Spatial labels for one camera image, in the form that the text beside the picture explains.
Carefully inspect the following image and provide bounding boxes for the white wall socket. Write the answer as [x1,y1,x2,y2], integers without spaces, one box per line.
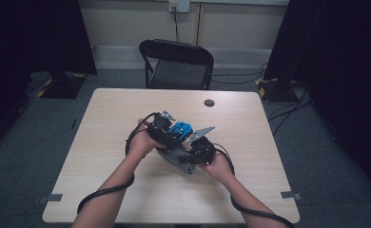
[168,0,191,13]

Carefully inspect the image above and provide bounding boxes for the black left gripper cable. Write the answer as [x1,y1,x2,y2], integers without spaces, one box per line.
[77,112,159,215]

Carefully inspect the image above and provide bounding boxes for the black wall socket cable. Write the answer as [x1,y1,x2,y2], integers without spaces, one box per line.
[172,6,182,43]

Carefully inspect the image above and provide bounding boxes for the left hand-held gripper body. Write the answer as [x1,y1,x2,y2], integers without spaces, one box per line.
[146,109,177,142]

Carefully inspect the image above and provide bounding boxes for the grey fuzzy cloth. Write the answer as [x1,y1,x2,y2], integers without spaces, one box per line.
[157,143,198,175]

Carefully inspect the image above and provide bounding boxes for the person's right hand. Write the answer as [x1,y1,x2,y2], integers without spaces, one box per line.
[202,151,236,183]

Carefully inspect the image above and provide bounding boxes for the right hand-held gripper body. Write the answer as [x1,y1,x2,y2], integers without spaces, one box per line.
[186,125,217,166]

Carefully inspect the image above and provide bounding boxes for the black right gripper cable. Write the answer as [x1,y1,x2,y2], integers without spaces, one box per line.
[213,142,297,228]

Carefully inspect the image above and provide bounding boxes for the grey tape strip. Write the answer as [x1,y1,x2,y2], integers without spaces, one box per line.
[281,190,303,201]
[37,193,64,204]

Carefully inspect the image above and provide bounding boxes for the black curtain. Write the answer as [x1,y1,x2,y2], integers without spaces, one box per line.
[264,0,371,203]

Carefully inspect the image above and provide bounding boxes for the blue and black toy car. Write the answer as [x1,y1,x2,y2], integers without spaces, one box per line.
[166,122,194,143]

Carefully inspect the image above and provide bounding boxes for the black stand base yellow tape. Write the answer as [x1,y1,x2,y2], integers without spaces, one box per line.
[40,71,87,100]
[255,77,300,104]

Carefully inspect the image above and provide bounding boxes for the black folding chair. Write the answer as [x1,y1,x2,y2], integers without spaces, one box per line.
[138,38,215,91]

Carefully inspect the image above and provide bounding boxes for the black floor cable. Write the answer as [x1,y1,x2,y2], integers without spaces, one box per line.
[211,62,269,86]
[266,87,312,138]

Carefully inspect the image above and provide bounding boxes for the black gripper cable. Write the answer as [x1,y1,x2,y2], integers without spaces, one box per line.
[77,112,159,215]
[213,142,297,228]

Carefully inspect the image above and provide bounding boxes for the person's left hand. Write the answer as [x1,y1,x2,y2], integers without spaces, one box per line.
[127,119,166,158]

